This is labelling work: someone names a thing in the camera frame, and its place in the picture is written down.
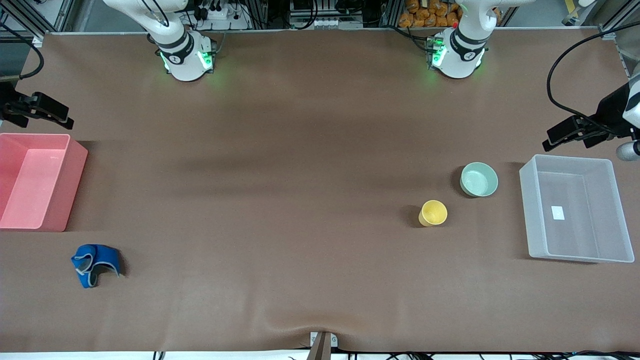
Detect pale green bowl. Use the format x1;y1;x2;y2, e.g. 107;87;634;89
459;161;499;198

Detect blue cloth with grey trim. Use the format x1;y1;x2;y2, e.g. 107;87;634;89
70;243;122;289

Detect yellow plastic cup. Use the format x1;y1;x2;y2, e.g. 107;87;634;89
418;199;449;228

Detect pink plastic bin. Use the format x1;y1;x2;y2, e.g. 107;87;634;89
0;133;89;233

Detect clear plastic bin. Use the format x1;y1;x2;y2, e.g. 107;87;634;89
519;154;635;264

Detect pile of orange objects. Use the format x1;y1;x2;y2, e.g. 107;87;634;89
398;0;463;29

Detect white power strip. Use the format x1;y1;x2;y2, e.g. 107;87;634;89
192;0;252;31

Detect brown table cover mat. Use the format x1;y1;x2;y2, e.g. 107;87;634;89
0;27;640;353

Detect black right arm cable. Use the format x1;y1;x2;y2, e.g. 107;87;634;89
0;0;171;81

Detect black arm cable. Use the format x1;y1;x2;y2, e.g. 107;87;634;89
0;0;171;81
546;22;640;136

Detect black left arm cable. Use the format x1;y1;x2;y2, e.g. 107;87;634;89
546;22;640;136

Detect aluminium table edge rail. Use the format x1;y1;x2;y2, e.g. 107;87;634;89
597;24;640;81

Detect aluminium frame post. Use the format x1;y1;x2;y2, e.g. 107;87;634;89
0;0;77;35

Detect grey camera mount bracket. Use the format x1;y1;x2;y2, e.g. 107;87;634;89
306;331;339;360

